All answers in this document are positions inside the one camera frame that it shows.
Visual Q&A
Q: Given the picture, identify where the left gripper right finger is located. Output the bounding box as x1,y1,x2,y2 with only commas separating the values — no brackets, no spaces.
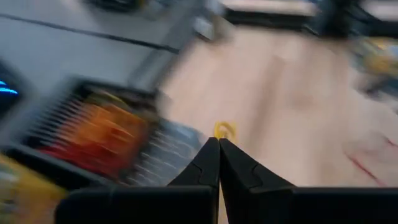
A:
219,138,398,224

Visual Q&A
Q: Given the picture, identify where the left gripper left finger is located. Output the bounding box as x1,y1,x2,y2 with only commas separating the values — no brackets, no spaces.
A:
54,138,221,224

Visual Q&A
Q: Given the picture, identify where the red rubber band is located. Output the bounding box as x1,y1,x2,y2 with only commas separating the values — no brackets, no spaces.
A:
39,142,137,180
346,133,398,187

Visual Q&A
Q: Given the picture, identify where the orange rubber band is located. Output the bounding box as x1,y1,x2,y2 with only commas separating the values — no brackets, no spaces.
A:
58,101,149,156

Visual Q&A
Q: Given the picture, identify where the yellow green crayon box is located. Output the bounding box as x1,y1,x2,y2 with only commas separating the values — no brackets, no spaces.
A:
349,37,398,96
0,154,68,224

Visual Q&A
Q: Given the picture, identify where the yellow rubber band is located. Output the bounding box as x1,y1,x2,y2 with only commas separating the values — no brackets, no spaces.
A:
213,120,238,144

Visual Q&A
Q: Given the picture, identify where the black aluminium table frame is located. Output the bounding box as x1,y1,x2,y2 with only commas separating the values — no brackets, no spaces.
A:
133,6,398,91

